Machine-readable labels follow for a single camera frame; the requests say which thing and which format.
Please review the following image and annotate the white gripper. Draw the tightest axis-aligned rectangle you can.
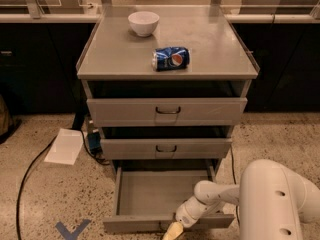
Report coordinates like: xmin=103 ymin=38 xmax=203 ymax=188
xmin=162 ymin=196 xmax=212 ymax=240

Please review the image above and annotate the grey bottom drawer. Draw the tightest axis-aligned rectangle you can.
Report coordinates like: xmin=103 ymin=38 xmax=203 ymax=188
xmin=102 ymin=166 xmax=236 ymax=234

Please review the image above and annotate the grey drawer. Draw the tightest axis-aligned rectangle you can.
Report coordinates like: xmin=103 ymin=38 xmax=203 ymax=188
xmin=102 ymin=166 xmax=236 ymax=234
xmin=101 ymin=138 xmax=232 ymax=160
xmin=87 ymin=98 xmax=247 ymax=127

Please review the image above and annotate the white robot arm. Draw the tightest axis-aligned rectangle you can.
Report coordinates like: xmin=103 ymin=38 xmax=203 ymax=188
xmin=163 ymin=159 xmax=320 ymax=240

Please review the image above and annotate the grey middle drawer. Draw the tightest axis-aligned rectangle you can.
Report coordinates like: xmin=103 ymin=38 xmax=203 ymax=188
xmin=101 ymin=138 xmax=232 ymax=160

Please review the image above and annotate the grey top drawer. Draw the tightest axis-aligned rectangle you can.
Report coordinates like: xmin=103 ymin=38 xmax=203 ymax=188
xmin=87 ymin=98 xmax=247 ymax=127

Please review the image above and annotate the grey drawer cabinet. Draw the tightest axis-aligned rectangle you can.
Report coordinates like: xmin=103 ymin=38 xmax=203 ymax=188
xmin=77 ymin=5 xmax=258 ymax=166

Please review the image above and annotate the blue tape floor marker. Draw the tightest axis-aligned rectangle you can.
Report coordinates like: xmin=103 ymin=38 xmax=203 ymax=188
xmin=54 ymin=218 xmax=92 ymax=240

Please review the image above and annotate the blue box behind cabinet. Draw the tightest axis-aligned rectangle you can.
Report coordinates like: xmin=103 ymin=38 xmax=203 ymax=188
xmin=87 ymin=132 xmax=101 ymax=154

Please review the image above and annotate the white paper sheet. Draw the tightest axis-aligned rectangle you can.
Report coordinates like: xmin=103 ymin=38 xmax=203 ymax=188
xmin=44 ymin=128 xmax=83 ymax=165

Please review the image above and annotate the blue pepsi can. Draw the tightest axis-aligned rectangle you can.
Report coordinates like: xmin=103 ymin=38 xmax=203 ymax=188
xmin=152 ymin=47 xmax=190 ymax=72

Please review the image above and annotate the brown bag at left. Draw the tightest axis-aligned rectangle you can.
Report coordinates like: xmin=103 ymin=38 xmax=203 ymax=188
xmin=0 ymin=95 xmax=21 ymax=144

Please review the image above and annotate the white ceramic bowl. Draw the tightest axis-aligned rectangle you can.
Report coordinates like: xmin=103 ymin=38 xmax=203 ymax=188
xmin=128 ymin=11 xmax=160 ymax=37

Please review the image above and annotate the white counter ledge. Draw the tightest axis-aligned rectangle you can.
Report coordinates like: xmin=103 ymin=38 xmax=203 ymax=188
xmin=0 ymin=13 xmax=320 ymax=24

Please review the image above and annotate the black floor cable right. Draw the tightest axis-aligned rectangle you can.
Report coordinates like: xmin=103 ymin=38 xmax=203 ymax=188
xmin=229 ymin=145 xmax=242 ymax=225

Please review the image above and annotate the black floor cable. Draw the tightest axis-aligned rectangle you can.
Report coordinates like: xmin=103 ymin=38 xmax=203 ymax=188
xmin=15 ymin=130 xmax=111 ymax=240
xmin=229 ymin=145 xmax=242 ymax=225

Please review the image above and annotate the black floor cable left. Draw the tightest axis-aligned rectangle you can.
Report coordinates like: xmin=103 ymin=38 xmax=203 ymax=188
xmin=15 ymin=130 xmax=111 ymax=240

